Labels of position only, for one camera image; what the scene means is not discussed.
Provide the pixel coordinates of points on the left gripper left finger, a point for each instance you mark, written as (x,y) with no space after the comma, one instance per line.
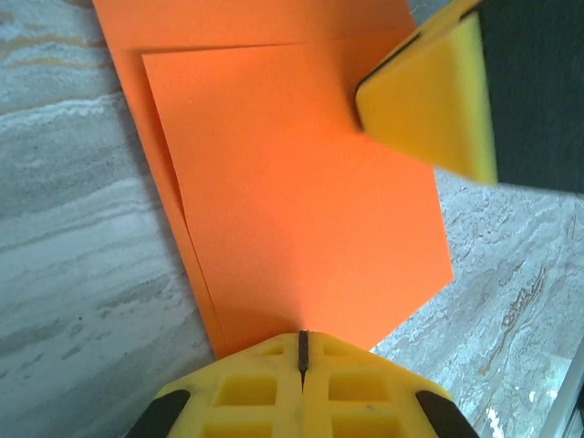
(237,397)

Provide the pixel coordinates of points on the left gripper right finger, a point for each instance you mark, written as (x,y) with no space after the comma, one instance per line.
(365,397)

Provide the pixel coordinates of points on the orange square paper sheet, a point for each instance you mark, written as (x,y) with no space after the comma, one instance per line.
(296,205)

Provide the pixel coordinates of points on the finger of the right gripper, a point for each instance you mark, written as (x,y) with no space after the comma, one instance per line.
(438,20)
(433,105)

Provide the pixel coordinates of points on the aluminium mounting rail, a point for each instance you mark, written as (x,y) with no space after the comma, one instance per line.
(575,410)

